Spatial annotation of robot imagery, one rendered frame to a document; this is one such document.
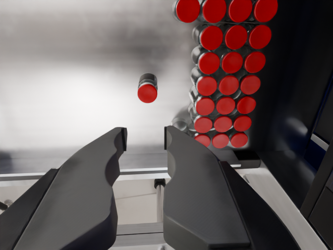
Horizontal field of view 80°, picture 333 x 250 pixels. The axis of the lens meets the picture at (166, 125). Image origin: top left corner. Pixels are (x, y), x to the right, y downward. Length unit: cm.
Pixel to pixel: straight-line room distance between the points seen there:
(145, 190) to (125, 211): 28
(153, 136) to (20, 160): 19
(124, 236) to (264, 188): 92
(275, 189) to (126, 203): 152
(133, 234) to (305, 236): 97
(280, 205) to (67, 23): 32
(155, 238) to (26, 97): 96
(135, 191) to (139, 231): 54
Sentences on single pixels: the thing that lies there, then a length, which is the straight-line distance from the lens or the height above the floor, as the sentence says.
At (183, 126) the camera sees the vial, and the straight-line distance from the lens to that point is 25.
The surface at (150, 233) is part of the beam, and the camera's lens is 115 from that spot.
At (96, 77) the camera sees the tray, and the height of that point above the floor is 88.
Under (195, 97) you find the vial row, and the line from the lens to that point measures 23.
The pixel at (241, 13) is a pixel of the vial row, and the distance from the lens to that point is 21.
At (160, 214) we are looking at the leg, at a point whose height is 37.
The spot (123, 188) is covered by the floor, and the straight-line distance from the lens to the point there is 163.
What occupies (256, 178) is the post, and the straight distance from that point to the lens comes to 34.
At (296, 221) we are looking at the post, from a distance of 28.
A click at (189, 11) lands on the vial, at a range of 20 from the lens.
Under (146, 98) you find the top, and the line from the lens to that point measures 21.
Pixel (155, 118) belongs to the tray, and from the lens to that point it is 27.
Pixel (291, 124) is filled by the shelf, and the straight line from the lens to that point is 34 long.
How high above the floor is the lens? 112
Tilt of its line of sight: 61 degrees down
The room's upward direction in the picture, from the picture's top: 173 degrees clockwise
